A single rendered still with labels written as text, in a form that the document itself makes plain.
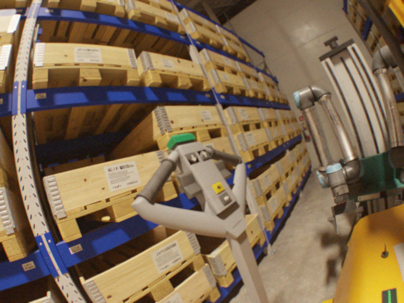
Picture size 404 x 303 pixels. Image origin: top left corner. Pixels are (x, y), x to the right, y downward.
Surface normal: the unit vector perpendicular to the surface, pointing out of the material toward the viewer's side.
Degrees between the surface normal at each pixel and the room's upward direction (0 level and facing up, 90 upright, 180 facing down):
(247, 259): 90
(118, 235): 90
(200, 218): 68
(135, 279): 90
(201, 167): 74
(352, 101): 90
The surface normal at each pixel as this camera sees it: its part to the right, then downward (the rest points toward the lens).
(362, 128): -0.78, 0.24
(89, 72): 0.69, -0.30
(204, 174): 0.57, -0.55
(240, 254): 0.04, -0.08
